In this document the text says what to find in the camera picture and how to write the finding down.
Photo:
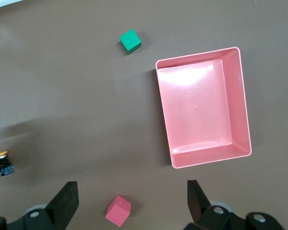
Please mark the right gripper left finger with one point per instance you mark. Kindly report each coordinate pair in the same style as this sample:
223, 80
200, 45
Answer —
60, 206

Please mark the orange push button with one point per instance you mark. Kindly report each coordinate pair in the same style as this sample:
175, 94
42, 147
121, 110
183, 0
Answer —
4, 163

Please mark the pink plastic bin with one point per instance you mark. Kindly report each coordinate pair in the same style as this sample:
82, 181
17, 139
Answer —
196, 107

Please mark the pink foam cube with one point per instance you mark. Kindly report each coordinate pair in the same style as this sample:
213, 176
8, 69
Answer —
117, 210

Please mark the green foam cube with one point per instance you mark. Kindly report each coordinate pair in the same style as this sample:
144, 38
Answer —
130, 41

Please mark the brown table mat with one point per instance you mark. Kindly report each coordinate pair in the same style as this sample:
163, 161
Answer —
62, 95

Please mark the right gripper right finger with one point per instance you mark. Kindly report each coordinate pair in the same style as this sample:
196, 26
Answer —
201, 210

